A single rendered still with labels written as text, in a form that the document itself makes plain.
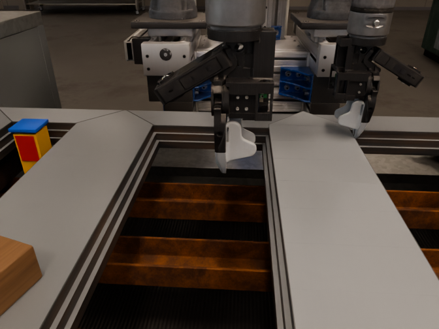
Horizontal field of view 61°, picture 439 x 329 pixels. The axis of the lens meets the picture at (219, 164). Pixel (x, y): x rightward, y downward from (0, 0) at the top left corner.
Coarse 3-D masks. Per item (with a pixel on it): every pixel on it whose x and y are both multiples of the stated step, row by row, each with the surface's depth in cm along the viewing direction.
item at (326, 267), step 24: (288, 264) 47; (312, 264) 47; (336, 264) 47; (360, 264) 47; (384, 264) 47; (408, 264) 47; (312, 288) 43; (336, 288) 43; (360, 288) 43; (384, 288) 43; (408, 288) 43; (432, 288) 43
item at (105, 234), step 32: (64, 128) 87; (160, 128) 86; (192, 128) 85; (256, 128) 84; (0, 160) 81; (128, 192) 66; (96, 256) 52; (64, 288) 44; (288, 288) 45; (64, 320) 43; (288, 320) 42
